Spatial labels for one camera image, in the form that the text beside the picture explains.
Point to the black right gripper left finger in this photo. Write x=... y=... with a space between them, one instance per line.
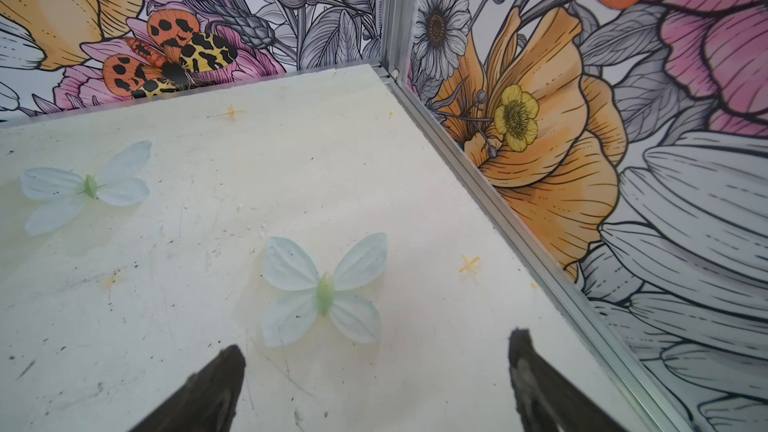
x=207 y=401

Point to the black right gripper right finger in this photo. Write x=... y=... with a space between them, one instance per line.
x=545 y=399

